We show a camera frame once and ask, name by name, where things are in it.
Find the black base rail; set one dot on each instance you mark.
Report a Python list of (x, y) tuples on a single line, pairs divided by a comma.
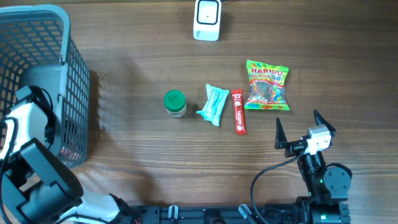
[(288, 213)]

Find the grey plastic shopping basket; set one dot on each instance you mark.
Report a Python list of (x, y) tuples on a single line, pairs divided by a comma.
[(37, 49)]

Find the green Haribo gummy bag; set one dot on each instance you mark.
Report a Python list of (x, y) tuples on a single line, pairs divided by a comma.
[(267, 86)]

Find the white barcode scanner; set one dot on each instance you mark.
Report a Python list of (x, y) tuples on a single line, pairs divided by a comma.
[(207, 19)]

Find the teal tissue wipes pack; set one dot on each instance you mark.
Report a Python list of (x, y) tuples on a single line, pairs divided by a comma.
[(214, 105)]

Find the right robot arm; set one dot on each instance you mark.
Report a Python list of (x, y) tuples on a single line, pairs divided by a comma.
[(327, 184)]

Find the red Nescafe coffee stick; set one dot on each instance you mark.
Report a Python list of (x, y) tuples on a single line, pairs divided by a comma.
[(240, 125)]

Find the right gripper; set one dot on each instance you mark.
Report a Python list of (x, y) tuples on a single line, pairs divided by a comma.
[(293, 147)]

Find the green lid jar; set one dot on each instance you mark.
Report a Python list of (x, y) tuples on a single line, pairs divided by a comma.
[(175, 103)]

